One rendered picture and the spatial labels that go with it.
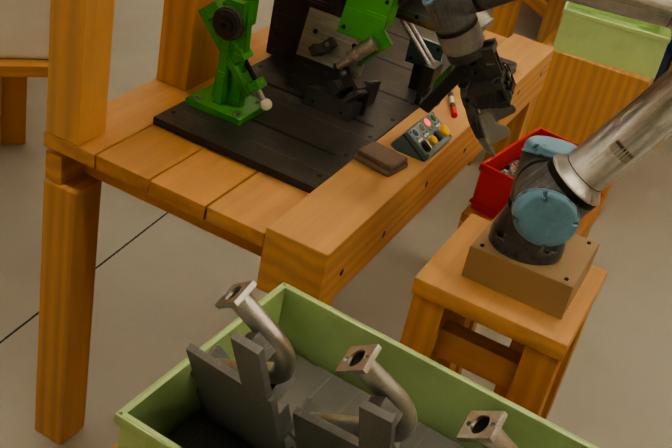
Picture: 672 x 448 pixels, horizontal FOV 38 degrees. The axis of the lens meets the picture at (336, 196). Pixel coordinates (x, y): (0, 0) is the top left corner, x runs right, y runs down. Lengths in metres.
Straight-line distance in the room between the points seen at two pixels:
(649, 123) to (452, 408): 0.57
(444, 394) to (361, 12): 1.09
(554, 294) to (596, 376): 1.39
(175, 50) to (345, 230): 0.70
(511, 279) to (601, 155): 0.35
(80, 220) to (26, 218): 1.23
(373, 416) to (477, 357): 0.83
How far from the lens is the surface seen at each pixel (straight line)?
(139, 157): 2.12
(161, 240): 3.41
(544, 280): 1.94
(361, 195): 2.07
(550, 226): 1.77
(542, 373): 1.96
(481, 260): 1.96
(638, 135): 1.72
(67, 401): 2.59
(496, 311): 1.93
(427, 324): 2.00
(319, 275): 1.89
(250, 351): 1.24
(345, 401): 1.64
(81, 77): 2.06
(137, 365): 2.91
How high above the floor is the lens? 1.94
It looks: 31 degrees down
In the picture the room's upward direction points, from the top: 12 degrees clockwise
